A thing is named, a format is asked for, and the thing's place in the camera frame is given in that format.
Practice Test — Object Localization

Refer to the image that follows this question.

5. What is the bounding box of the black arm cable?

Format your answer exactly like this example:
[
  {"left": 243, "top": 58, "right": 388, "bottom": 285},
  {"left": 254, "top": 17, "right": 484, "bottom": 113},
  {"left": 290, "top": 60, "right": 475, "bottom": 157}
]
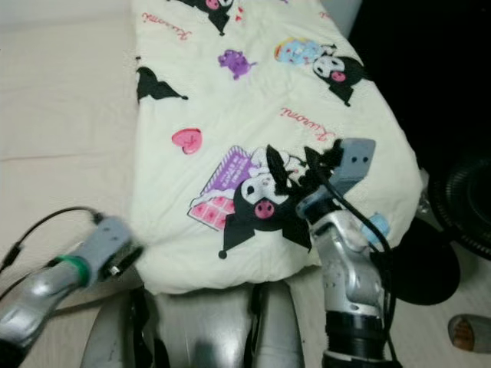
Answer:
[
  {"left": 0, "top": 205, "right": 107, "bottom": 304},
  {"left": 318, "top": 172, "right": 400, "bottom": 361}
]

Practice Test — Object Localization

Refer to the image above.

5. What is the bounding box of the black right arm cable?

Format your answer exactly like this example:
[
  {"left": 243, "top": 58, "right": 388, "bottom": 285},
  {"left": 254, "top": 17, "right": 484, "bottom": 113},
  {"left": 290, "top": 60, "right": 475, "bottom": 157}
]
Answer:
[{"left": 318, "top": 172, "right": 400, "bottom": 361}]

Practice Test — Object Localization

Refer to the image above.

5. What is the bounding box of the silver robot leg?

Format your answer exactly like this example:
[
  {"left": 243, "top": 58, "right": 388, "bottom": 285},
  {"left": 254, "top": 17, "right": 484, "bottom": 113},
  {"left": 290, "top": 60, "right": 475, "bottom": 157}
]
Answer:
[
  {"left": 81, "top": 290, "right": 150, "bottom": 368},
  {"left": 257, "top": 282, "right": 311, "bottom": 368}
]

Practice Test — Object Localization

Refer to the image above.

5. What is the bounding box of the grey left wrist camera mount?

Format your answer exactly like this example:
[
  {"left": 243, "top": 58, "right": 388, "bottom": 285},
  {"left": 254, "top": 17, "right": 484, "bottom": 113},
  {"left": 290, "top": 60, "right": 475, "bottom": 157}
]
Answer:
[{"left": 81, "top": 216, "right": 145, "bottom": 286}]

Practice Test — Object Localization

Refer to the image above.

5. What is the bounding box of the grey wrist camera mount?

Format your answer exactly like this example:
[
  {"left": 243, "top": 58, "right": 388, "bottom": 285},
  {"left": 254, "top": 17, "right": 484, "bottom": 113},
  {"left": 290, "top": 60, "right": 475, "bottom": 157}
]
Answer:
[
  {"left": 81, "top": 216, "right": 145, "bottom": 286},
  {"left": 334, "top": 137, "right": 377, "bottom": 194}
]

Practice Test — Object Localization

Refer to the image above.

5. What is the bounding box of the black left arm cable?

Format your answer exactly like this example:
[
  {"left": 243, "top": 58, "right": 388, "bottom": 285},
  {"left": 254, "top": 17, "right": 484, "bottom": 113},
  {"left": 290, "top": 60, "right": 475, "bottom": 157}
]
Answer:
[{"left": 0, "top": 205, "right": 107, "bottom": 304}]

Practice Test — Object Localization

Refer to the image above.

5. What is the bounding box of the grey right slipper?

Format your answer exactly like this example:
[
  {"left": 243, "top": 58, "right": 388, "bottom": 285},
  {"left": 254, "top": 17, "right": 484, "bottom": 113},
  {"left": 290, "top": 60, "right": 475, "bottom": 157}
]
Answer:
[{"left": 447, "top": 313, "right": 491, "bottom": 355}]

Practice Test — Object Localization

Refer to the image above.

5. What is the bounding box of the cream sheeted bed mattress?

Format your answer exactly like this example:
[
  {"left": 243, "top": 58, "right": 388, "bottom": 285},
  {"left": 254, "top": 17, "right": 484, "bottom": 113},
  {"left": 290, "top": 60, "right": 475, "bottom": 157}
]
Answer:
[{"left": 0, "top": 19, "right": 147, "bottom": 323}]

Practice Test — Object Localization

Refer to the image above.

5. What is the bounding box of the silver robot left leg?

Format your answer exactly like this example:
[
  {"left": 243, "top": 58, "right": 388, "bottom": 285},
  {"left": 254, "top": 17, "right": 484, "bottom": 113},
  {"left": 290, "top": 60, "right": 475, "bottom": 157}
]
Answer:
[{"left": 81, "top": 290, "right": 150, "bottom": 368}]

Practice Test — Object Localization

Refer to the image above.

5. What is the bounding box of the cream cartoon print blanket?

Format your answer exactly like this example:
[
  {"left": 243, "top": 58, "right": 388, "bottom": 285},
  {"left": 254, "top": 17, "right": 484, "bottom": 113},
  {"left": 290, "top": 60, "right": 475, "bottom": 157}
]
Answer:
[{"left": 132, "top": 0, "right": 427, "bottom": 296}]

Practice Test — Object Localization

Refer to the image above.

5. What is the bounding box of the black fan head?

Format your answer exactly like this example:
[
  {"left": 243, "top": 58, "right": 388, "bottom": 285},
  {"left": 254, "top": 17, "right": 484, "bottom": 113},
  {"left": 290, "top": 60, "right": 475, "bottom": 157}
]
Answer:
[{"left": 423, "top": 147, "right": 491, "bottom": 260}]

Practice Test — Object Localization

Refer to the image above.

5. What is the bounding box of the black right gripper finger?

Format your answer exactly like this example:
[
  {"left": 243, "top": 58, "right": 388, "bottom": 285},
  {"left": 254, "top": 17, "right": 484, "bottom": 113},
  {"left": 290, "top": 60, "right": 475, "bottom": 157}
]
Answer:
[
  {"left": 266, "top": 144, "right": 296, "bottom": 192},
  {"left": 305, "top": 146, "right": 334, "bottom": 185}
]

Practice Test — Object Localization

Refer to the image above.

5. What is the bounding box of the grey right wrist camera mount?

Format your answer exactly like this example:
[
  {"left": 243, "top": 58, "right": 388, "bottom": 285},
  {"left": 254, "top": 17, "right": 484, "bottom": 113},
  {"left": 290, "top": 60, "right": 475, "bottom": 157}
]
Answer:
[{"left": 334, "top": 137, "right": 377, "bottom": 194}]

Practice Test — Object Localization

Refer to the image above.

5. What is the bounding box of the black fan stand base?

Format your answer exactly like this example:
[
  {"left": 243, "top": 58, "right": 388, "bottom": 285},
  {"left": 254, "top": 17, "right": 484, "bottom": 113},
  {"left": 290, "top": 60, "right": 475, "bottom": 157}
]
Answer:
[{"left": 372, "top": 221, "right": 461, "bottom": 309}]

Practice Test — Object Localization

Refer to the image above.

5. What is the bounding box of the silver robot waist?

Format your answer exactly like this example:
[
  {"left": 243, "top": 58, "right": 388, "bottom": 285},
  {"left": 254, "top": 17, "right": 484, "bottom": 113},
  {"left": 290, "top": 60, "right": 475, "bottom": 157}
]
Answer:
[{"left": 152, "top": 285, "right": 254, "bottom": 368}]

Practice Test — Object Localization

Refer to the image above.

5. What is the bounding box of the silver robot right leg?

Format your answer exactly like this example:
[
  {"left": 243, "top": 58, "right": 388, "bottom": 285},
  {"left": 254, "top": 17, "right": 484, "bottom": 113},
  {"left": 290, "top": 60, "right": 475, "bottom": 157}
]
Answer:
[{"left": 257, "top": 282, "right": 311, "bottom": 368}]

